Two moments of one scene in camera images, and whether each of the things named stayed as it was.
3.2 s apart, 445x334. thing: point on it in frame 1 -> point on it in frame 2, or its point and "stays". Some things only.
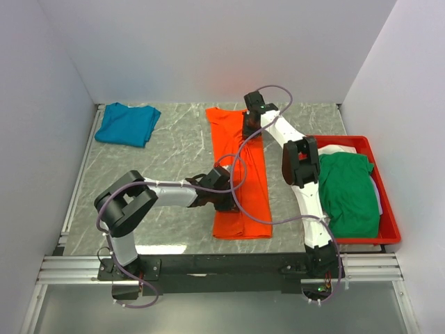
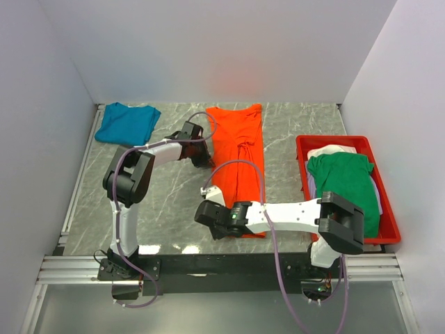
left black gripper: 229,206 -> 206,159
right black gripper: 245,131 -> 217,234
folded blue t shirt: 131,126 stays
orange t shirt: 245,158 stays
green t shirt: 348,195 stays
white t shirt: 331,149 stays
